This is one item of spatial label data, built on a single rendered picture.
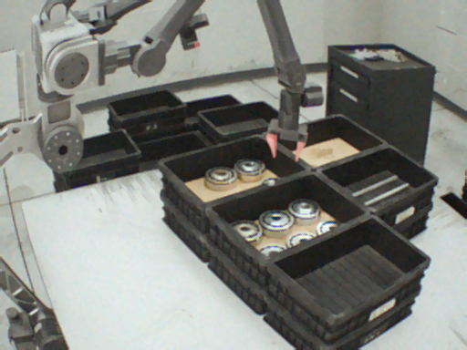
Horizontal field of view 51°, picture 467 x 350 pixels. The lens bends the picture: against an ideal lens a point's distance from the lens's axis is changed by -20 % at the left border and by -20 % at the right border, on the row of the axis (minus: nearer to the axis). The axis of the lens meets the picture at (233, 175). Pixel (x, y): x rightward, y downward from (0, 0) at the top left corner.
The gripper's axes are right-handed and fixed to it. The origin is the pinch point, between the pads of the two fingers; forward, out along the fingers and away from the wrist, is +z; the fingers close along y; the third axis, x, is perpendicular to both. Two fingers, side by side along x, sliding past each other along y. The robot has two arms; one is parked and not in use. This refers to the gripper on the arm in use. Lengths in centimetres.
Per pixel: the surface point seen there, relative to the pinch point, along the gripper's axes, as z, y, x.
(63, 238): 39, 72, 11
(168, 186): 20.6, 36.5, -7.5
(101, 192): 38, 70, -23
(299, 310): 20.7, -12.6, 41.0
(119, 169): 55, 82, -69
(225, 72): 97, 90, -321
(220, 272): 34.1, 14.1, 13.8
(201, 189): 24.4, 27.7, -15.1
